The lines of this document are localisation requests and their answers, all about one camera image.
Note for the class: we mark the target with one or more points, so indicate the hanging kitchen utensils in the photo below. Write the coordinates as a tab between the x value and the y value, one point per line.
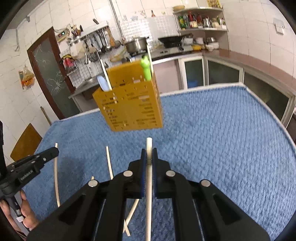
108	40

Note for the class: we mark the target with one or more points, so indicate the metal wall utensil rack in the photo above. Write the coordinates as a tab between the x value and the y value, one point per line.
92	31

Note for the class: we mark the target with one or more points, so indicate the brown frosted glass door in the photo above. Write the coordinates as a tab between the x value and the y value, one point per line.
50	78

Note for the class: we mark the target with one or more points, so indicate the stack of white dishes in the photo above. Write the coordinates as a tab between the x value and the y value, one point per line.
209	46

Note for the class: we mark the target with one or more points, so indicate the white wall socket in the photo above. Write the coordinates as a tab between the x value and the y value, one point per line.
279	26

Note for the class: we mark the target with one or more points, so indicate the white bent wall pipe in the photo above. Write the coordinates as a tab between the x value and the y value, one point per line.
17	37

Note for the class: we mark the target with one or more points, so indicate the metal faucet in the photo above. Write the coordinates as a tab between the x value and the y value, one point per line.
86	56

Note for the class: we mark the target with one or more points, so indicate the steel sink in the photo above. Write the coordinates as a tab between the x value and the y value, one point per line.
89	81

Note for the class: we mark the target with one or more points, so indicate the hanging orange plastic bag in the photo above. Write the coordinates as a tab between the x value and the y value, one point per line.
27	78

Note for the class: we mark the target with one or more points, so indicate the wall electric box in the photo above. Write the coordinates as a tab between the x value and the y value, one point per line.
62	35

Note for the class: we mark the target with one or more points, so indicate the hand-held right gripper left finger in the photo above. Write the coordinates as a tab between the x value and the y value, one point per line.
143	169

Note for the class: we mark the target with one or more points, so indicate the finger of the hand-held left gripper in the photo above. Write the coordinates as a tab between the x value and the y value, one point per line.
47	154

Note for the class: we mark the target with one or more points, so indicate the person's left hand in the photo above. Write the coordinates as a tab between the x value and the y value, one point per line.
30	213

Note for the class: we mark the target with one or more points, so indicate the gas stove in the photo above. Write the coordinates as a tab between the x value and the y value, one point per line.
171	50

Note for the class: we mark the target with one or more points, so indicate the yellow perforated utensil holder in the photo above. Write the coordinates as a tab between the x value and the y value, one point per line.
134	104

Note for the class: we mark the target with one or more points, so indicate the white hanging towel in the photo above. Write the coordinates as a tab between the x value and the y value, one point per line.
77	51

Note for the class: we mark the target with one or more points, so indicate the light blue plastic spoon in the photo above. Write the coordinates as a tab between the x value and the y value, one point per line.
103	83

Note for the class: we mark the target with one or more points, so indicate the metal wall pipe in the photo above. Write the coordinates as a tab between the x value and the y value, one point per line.
114	14

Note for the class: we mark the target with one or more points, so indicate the wooden stick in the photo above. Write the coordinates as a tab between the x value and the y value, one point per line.
45	115

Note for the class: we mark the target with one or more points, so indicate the black wok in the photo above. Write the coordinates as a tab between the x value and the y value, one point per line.
172	39

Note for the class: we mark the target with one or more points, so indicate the blue knitted blanket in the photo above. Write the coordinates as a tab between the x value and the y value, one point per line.
208	129

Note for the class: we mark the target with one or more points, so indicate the white corner shelf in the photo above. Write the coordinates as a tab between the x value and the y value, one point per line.
198	8

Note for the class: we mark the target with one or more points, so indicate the yellow wall poster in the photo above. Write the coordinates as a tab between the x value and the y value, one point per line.
214	3

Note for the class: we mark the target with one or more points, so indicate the cup of kitchen tools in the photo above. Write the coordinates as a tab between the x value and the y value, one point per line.
75	31

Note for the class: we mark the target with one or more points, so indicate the kitchen counter cabinet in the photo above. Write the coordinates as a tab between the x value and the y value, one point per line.
254	62

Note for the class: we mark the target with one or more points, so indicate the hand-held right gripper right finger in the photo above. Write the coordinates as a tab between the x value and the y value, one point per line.
155	169

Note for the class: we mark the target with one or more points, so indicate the beige bowl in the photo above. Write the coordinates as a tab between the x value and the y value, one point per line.
178	8

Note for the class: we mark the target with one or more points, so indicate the steel cooking pot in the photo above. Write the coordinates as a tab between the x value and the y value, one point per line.
136	46

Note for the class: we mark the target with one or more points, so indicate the row of condiment bottles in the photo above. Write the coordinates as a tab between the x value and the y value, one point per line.
192	20

